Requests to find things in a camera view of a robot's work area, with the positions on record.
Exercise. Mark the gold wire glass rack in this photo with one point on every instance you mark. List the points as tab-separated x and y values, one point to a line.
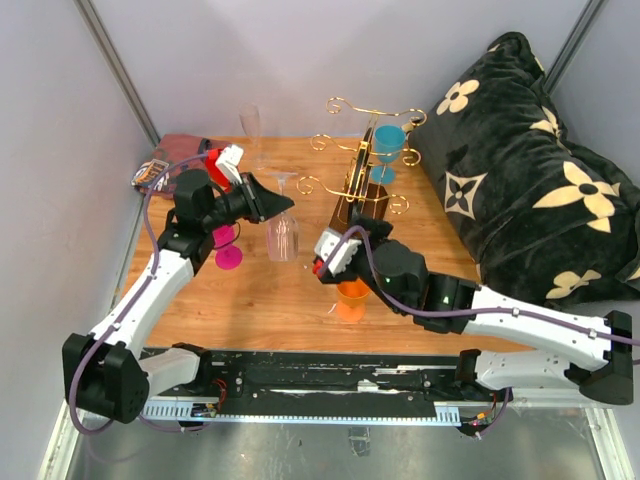
361	194

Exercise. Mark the pink wine glass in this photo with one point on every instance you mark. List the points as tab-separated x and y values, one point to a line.
228	256

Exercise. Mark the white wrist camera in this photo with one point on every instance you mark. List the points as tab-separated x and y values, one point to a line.
229	162
330	253

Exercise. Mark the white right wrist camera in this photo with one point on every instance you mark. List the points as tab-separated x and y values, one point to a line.
330	253

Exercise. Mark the red wine glass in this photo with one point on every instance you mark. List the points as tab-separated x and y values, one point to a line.
215	173

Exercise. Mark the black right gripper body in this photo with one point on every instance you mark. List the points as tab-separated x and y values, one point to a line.
378	232

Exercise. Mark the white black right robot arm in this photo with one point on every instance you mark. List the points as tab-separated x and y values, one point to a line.
591	354

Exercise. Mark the black floral blanket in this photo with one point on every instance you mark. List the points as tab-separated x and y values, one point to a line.
546	220

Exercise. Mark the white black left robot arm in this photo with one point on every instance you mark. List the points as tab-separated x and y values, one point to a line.
104	372

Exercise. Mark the orange wine glass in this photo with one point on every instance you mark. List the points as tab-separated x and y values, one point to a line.
352	297

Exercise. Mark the clear champagne flute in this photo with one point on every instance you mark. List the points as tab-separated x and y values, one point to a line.
251	124

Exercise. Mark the maroon printed t-shirt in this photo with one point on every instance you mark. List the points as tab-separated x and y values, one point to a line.
172	149

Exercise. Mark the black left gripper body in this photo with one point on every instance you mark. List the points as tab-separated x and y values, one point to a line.
234	206

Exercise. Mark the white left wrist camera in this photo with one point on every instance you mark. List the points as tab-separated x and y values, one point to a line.
229	162

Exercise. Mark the clear round wine glass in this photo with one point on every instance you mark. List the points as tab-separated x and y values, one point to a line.
282	238

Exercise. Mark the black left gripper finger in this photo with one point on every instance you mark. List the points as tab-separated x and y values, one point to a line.
254	190
269	205

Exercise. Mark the blue wine glass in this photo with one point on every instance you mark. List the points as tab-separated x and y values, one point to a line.
388	142

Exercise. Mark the aluminium frame rail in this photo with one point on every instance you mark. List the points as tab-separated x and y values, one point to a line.
106	46

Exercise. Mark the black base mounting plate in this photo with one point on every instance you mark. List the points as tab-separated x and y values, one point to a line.
332	388

